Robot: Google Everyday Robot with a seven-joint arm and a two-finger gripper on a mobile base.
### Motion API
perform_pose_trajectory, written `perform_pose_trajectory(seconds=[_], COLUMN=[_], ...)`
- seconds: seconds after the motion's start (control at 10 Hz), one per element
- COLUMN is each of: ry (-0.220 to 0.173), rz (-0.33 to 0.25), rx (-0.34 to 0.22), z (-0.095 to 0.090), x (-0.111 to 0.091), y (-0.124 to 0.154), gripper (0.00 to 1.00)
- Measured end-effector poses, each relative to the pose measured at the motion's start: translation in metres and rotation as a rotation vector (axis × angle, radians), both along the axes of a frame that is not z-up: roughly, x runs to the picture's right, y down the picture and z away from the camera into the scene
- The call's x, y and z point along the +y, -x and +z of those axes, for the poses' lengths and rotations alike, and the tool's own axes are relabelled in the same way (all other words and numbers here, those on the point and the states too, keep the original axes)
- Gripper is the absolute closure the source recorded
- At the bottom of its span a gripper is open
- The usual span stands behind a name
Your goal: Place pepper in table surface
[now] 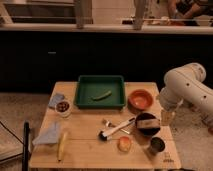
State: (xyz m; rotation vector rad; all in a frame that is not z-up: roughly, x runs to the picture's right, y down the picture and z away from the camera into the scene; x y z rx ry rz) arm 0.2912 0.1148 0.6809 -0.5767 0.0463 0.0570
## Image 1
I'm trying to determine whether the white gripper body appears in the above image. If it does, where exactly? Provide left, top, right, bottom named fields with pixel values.
left=158, top=87, right=183, bottom=112

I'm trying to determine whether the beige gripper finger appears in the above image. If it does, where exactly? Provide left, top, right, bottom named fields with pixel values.
left=161, top=110, right=175, bottom=126

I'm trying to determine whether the green pepper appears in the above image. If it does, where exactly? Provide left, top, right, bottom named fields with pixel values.
left=91, top=91, right=112, bottom=101

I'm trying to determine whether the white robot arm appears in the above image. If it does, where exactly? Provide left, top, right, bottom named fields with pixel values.
left=158, top=63, right=213, bottom=128

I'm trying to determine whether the tan sponge block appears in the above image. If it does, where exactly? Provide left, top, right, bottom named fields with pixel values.
left=137, top=119, right=160, bottom=129

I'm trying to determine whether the dark bowl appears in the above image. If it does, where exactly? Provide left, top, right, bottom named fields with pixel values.
left=135, top=113, right=160, bottom=136

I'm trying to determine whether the dark metal cup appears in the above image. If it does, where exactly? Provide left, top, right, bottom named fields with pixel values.
left=150, top=137, right=165, bottom=154

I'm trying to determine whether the orange bowl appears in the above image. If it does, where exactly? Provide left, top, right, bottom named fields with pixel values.
left=128, top=89, right=153, bottom=110

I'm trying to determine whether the orange peach fruit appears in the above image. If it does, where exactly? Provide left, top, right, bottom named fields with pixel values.
left=118, top=136, right=132, bottom=152

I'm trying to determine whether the green plastic tray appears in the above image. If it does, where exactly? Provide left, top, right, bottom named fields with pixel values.
left=74, top=75, right=126, bottom=109

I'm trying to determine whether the person in background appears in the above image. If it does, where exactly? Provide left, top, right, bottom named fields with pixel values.
left=167, top=0, right=213, bottom=26

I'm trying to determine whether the white cup of nuts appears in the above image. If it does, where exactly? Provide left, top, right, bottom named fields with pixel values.
left=55, top=100, right=70, bottom=117

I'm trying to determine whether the blue sponge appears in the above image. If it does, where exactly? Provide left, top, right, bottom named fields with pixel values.
left=48, top=93, right=64, bottom=109

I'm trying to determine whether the grey cloth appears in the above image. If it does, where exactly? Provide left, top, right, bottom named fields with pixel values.
left=32, top=122, right=60, bottom=145

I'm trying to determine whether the black pole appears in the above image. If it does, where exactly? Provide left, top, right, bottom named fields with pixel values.
left=22, top=122, right=30, bottom=171

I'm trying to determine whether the white handled brush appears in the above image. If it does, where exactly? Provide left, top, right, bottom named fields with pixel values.
left=98, top=118, right=135, bottom=141

